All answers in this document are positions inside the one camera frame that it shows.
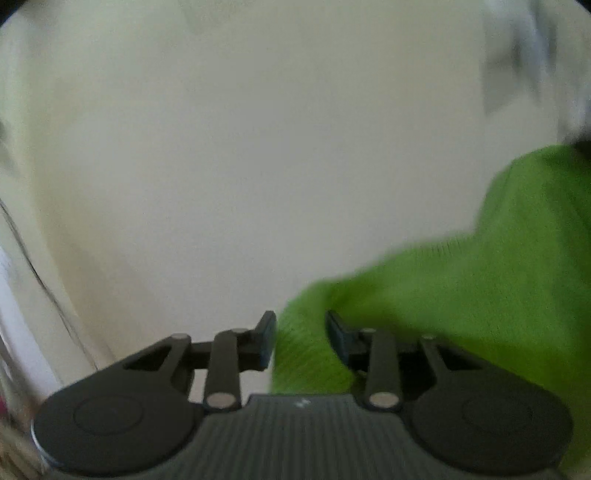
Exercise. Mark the green knitted sweater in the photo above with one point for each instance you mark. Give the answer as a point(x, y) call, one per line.
point(461, 300)

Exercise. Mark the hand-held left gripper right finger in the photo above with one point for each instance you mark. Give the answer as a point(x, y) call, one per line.
point(336, 339)

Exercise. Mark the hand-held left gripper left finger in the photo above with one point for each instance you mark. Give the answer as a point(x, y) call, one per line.
point(265, 339)

